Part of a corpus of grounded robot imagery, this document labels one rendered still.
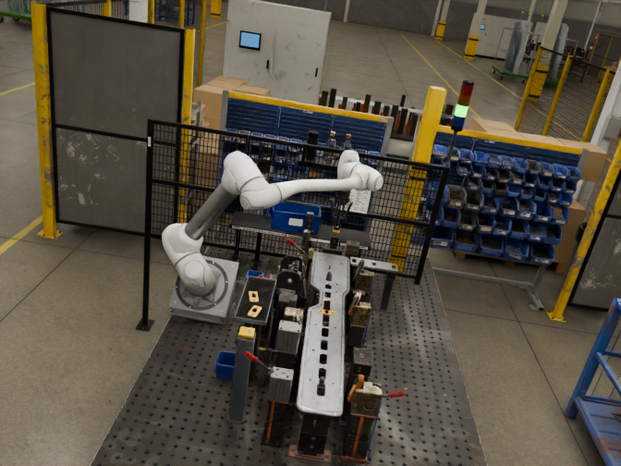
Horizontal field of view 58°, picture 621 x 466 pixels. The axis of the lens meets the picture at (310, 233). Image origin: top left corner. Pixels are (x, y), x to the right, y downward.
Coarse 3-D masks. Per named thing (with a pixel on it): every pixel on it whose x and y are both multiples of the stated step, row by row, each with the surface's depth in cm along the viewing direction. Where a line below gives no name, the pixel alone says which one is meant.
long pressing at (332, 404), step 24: (312, 264) 322; (336, 264) 328; (336, 288) 302; (312, 312) 278; (336, 312) 281; (312, 336) 259; (336, 336) 262; (312, 360) 243; (336, 360) 246; (312, 384) 229; (336, 384) 231; (312, 408) 216; (336, 408) 218
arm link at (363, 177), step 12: (360, 168) 283; (372, 168) 284; (300, 180) 276; (312, 180) 277; (324, 180) 277; (336, 180) 278; (348, 180) 278; (360, 180) 280; (372, 180) 279; (288, 192) 271
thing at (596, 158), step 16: (480, 128) 584; (496, 128) 584; (512, 128) 596; (560, 144) 555; (576, 144) 566; (592, 144) 579; (592, 160) 552; (592, 176) 559; (576, 208) 575; (576, 224) 581; (464, 256) 599; (560, 256) 597; (560, 272) 603
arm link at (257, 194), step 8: (248, 184) 262; (256, 184) 262; (264, 184) 264; (272, 184) 268; (240, 192) 267; (248, 192) 260; (256, 192) 261; (264, 192) 262; (272, 192) 264; (240, 200) 262; (248, 200) 259; (256, 200) 260; (264, 200) 262; (272, 200) 264; (280, 200) 269; (248, 208) 261; (256, 208) 263; (264, 208) 266
